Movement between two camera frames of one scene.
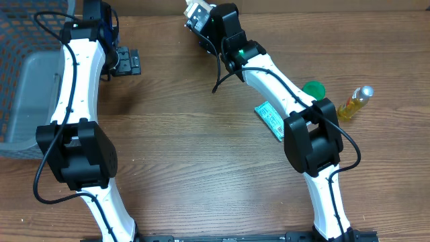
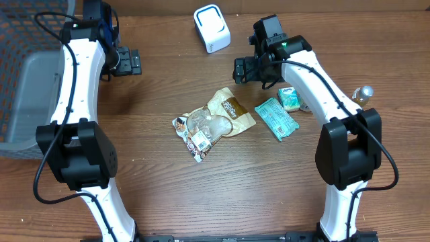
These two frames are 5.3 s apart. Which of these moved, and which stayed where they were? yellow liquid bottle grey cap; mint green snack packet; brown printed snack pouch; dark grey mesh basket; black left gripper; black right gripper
Moved: black right gripper; brown printed snack pouch
Stayed: black left gripper; yellow liquid bottle grey cap; dark grey mesh basket; mint green snack packet
